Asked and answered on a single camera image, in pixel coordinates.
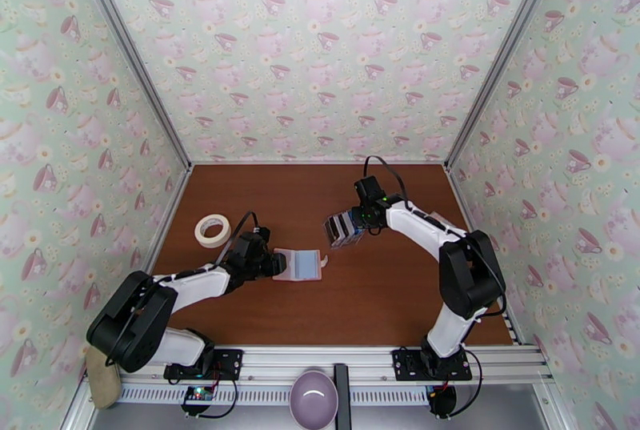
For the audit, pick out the pink card holder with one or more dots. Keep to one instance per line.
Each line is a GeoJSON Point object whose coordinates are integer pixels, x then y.
{"type": "Point", "coordinates": [300, 266]}

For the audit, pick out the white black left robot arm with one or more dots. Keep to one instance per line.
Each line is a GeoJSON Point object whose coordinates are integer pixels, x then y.
{"type": "Point", "coordinates": [200, 286]}

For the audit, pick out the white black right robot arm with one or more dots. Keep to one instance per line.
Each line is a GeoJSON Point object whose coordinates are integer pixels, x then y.
{"type": "Point", "coordinates": [415, 228]}

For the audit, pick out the masking tape roll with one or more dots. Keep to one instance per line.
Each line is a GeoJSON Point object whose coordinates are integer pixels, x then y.
{"type": "Point", "coordinates": [212, 242]}

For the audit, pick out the colourful sticky notes pack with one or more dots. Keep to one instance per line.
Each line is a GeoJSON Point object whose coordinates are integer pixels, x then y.
{"type": "Point", "coordinates": [439, 218]}

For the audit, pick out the small circuit board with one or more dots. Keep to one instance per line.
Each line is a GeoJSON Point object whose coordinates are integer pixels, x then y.
{"type": "Point", "coordinates": [200, 395]}

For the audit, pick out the purple bowl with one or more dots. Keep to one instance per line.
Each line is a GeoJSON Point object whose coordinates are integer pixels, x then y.
{"type": "Point", "coordinates": [312, 408]}

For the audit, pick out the aluminium back rail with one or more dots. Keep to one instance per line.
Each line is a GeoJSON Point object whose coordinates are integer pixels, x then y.
{"type": "Point", "coordinates": [320, 162]}

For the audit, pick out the aluminium side rail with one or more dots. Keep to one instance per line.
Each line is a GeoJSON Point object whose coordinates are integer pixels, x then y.
{"type": "Point", "coordinates": [471, 223]}
{"type": "Point", "coordinates": [166, 223]}

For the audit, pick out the aluminium front rail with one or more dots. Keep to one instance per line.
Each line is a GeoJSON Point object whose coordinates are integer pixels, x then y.
{"type": "Point", "coordinates": [310, 356]}

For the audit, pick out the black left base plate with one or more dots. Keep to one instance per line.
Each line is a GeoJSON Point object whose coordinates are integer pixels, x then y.
{"type": "Point", "coordinates": [230, 361]}

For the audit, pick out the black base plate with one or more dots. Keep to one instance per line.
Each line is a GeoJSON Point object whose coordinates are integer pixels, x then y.
{"type": "Point", "coordinates": [230, 361]}
{"type": "Point", "coordinates": [405, 363]}

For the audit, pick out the black upright post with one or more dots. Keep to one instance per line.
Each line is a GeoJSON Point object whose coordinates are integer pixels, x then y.
{"type": "Point", "coordinates": [342, 393]}

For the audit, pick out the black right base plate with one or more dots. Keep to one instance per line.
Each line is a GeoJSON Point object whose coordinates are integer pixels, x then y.
{"type": "Point", "coordinates": [405, 363]}

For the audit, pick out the aluminium corner post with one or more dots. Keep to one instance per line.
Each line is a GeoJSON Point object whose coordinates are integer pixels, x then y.
{"type": "Point", "coordinates": [505, 48]}
{"type": "Point", "coordinates": [131, 48]}

